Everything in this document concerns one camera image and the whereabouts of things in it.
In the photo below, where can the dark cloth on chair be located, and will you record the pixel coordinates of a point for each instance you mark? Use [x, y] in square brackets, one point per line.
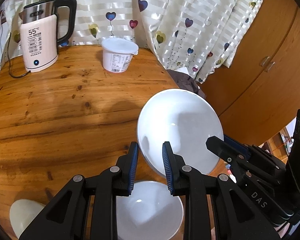
[184, 81]

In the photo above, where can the small white blue-striped bowl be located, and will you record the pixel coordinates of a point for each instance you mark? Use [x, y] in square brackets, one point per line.
[150, 212]

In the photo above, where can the heart pattern curtain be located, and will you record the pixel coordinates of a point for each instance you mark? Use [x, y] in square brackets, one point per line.
[199, 35]

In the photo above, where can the large white blue-striped bowl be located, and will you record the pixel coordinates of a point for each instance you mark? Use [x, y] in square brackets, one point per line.
[184, 119]

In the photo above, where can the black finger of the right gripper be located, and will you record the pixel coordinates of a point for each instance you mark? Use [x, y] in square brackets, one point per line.
[228, 149]

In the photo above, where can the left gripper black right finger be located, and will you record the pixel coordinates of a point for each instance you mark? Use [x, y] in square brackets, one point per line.
[215, 207]

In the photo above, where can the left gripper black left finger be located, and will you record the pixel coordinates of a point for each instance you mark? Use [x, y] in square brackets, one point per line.
[65, 216]

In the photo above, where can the white plastic tub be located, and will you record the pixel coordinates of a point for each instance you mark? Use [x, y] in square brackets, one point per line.
[117, 54]

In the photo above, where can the white electric kettle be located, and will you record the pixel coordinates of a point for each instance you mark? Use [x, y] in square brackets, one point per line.
[39, 32]

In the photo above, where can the wooden cabinet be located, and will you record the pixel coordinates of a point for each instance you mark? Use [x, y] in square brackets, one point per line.
[260, 93]

